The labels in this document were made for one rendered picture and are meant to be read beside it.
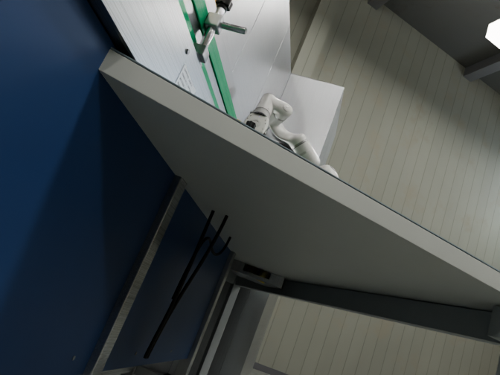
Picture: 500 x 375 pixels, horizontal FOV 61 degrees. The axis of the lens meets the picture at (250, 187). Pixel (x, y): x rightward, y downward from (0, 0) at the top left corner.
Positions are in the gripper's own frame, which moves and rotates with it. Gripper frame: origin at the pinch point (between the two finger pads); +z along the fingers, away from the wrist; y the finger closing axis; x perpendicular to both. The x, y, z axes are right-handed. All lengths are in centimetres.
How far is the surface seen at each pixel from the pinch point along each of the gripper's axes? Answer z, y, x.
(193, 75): 59, 15, -91
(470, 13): -589, 142, 275
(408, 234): 69, 57, -80
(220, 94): 46, 13, -74
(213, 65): 48, 14, -84
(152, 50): 68, 15, -103
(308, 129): -77, 11, 69
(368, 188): -304, 77, 418
